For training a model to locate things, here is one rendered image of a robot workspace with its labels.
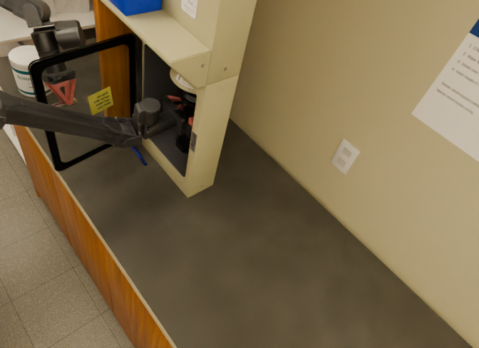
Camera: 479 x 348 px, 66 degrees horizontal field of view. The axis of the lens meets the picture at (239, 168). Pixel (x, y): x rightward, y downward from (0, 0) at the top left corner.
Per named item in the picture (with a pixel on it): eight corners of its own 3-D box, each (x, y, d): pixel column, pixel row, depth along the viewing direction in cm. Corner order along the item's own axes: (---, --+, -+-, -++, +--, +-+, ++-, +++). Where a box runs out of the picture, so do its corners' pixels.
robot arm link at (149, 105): (113, 127, 110) (123, 148, 107) (112, 99, 101) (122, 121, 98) (152, 118, 116) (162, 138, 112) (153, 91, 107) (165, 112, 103)
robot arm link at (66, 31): (32, 4, 100) (20, 4, 92) (75, -2, 101) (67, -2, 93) (47, 50, 105) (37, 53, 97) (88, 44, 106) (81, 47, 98)
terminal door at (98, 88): (136, 134, 134) (135, 32, 105) (55, 173, 116) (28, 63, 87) (135, 132, 134) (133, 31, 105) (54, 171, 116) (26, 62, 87)
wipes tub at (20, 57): (46, 74, 153) (39, 41, 142) (60, 92, 147) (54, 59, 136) (12, 82, 145) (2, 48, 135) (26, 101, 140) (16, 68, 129)
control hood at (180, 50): (137, 22, 105) (137, -14, 97) (207, 86, 91) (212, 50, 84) (99, 30, 98) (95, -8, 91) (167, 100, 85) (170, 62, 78)
